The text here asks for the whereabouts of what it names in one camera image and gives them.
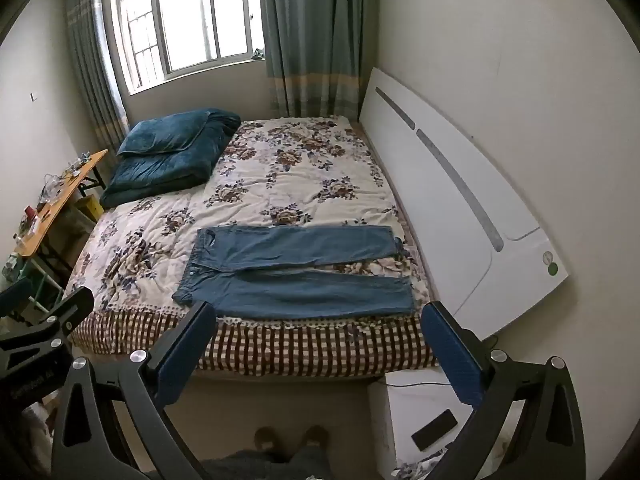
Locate narrow teal striped curtain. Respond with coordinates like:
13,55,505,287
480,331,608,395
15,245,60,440
65,0,132,151

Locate white pipe rack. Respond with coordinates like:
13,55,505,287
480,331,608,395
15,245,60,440
20,255,68,316

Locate person's dark trousers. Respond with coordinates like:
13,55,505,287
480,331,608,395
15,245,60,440
200,442,333,480

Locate white bedside cabinet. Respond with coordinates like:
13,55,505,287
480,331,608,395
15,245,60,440
367,370,526,478

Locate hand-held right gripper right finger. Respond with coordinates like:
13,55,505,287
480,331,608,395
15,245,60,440
421,301,587,480

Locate white headboard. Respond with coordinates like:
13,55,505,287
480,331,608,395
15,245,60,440
359,66,571,341

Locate teal folded quilt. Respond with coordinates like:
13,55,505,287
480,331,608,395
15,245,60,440
100,108,242,209

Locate brown checkered bed sheet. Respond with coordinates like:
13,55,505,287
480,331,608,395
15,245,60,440
67,305,441,379

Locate floral blanket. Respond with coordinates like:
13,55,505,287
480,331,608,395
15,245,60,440
65,115,436,332

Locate yellow box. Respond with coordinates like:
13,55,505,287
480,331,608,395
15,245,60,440
75,195,103,223

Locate person's right shoe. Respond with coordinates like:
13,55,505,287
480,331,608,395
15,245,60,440
300,425,329,453

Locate black smartphone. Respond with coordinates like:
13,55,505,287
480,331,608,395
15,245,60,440
411,409,459,452

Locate blue denim pants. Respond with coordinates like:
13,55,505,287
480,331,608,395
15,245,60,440
172,226,415,320

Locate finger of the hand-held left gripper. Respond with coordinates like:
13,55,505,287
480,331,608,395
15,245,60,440
0,287,96,372
0,279,34,317

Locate teal pillow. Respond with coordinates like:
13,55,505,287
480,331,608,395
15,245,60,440
117,108,211,157

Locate window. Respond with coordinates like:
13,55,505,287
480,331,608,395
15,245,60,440
107,0,266,96

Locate floral printed cloth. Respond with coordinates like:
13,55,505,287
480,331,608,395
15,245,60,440
392,450,453,480

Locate person's left shoe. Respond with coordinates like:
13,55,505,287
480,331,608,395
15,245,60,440
254,426,281,461

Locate person's shoe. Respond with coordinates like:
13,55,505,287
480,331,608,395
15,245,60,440
254,426,281,461
300,425,329,453

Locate wooden folding table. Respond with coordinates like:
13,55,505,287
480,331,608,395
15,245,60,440
12,149,111,286

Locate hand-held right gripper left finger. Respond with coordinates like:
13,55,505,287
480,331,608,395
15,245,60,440
50,301,217,480

